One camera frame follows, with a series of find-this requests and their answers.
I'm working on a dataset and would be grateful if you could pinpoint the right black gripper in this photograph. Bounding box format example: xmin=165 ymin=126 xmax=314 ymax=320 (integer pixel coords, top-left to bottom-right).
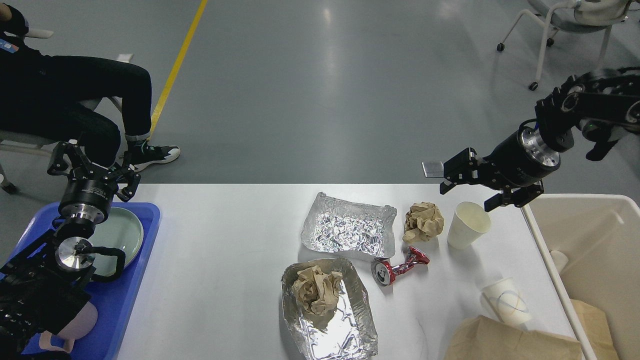
xmin=439 ymin=127 xmax=561 ymax=213

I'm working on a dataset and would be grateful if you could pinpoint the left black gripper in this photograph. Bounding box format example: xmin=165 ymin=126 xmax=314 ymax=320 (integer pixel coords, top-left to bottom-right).
xmin=47 ymin=141 xmax=142 ymax=223

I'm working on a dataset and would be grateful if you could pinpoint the mint green plate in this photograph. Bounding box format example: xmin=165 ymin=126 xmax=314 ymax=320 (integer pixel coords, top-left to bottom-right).
xmin=88 ymin=207 xmax=144 ymax=267

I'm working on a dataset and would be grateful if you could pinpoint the pink mug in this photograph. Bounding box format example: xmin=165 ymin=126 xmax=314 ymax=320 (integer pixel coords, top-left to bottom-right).
xmin=38 ymin=301 xmax=98 ymax=354

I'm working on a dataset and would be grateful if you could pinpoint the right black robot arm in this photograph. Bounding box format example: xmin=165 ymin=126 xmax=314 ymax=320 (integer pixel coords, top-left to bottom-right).
xmin=438 ymin=66 xmax=640 ymax=212

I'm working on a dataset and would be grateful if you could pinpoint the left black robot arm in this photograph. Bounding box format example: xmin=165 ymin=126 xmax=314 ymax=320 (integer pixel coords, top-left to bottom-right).
xmin=0 ymin=140 xmax=141 ymax=360

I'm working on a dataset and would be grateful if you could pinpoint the white paper cup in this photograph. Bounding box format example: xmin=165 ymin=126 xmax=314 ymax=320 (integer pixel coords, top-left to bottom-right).
xmin=446 ymin=202 xmax=492 ymax=249

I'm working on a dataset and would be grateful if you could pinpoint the metal floor plate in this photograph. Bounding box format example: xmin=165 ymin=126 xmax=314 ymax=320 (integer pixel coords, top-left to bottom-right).
xmin=422 ymin=161 xmax=445 ymax=179

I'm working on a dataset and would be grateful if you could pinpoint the seated person in black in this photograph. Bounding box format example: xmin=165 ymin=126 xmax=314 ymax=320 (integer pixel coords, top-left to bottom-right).
xmin=0 ymin=3 xmax=181 ymax=172

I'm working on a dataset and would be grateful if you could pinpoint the left white chair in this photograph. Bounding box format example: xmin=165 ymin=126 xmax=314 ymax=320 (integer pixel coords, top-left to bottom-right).
xmin=0 ymin=27 xmax=123 ymax=195

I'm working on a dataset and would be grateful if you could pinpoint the crumpled brown paper ball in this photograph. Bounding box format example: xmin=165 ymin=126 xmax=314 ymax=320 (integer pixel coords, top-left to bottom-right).
xmin=402 ymin=202 xmax=445 ymax=244

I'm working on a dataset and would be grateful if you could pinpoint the white cup in bin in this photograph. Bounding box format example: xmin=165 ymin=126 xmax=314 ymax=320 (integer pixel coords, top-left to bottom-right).
xmin=550 ymin=250 xmax=569 ymax=274

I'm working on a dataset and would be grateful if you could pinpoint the printed paper cup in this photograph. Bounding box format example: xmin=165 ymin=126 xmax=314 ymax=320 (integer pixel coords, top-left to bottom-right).
xmin=482 ymin=277 xmax=533 ymax=327

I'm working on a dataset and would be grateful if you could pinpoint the white floor tile marker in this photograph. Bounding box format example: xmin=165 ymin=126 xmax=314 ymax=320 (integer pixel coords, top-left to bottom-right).
xmin=116 ymin=54 xmax=134 ymax=63

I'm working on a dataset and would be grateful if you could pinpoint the beige plastic bin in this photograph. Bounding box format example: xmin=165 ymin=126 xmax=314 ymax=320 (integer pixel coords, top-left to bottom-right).
xmin=522 ymin=194 xmax=640 ymax=360

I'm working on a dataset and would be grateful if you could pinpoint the blue plastic tray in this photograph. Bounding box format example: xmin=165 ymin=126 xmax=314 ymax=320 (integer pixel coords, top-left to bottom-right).
xmin=9 ymin=202 xmax=162 ymax=360

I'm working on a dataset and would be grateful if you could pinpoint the crushed red soda can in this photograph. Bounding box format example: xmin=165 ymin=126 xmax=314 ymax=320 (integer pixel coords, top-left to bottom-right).
xmin=370 ymin=246 xmax=430 ymax=287

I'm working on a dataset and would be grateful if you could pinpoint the brown paper bag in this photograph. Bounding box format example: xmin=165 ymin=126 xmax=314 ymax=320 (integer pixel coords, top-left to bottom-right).
xmin=445 ymin=299 xmax=620 ymax=360

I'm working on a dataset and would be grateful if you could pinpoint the empty foil tray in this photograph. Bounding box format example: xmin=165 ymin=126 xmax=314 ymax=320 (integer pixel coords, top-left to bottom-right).
xmin=301 ymin=192 xmax=397 ymax=260

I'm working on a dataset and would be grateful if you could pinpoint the grey office chair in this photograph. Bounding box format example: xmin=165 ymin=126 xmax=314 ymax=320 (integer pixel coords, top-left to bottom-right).
xmin=496 ymin=0 xmax=632 ymax=91

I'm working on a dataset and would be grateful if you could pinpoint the crumpled brown paper in tray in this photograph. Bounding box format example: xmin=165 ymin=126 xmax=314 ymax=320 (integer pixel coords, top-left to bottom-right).
xmin=291 ymin=265 xmax=343 ymax=330

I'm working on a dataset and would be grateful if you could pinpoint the foil tray with paper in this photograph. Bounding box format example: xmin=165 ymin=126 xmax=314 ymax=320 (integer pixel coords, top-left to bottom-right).
xmin=281 ymin=257 xmax=378 ymax=360

